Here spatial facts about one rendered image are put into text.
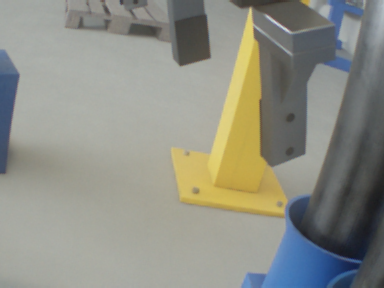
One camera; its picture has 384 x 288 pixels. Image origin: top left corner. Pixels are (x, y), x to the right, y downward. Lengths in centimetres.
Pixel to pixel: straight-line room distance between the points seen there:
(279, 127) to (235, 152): 169
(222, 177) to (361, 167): 106
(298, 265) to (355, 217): 16
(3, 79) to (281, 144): 144
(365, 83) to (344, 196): 22
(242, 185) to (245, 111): 27
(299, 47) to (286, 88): 4
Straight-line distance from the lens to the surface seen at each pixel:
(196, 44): 45
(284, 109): 33
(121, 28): 411
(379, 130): 104
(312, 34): 28
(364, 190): 107
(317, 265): 113
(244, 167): 205
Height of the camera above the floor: 86
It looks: 22 degrees down
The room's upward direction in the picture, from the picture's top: 15 degrees clockwise
